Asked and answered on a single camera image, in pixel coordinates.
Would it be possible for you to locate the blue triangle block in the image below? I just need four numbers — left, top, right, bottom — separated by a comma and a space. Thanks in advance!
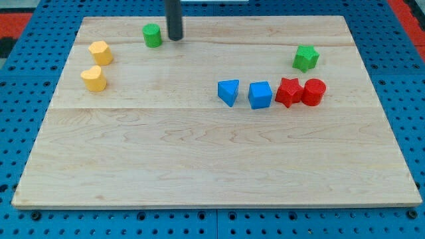
217, 79, 240, 107

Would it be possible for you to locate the yellow heart block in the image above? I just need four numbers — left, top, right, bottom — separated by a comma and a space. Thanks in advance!
80, 65, 107, 92

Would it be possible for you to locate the green star block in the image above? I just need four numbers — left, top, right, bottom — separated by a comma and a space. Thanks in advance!
292, 45, 320, 73

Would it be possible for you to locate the red star block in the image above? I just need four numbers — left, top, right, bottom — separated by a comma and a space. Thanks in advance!
275, 78, 304, 108

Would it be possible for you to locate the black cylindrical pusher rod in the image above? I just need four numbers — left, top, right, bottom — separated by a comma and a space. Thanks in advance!
165, 0, 183, 41

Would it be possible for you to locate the blue cube block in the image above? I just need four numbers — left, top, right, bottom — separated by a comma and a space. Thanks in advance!
248, 81, 272, 110

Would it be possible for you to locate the red cylinder block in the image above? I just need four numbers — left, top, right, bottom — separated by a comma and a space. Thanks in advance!
301, 78, 327, 106

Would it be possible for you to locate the green cylinder block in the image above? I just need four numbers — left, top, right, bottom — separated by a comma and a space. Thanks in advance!
142, 23, 162, 48

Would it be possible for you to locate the yellow pentagon block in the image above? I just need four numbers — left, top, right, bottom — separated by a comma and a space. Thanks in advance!
88, 40, 114, 66

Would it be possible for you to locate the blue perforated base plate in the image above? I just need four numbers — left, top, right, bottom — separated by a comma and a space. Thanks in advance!
1, 1, 424, 238

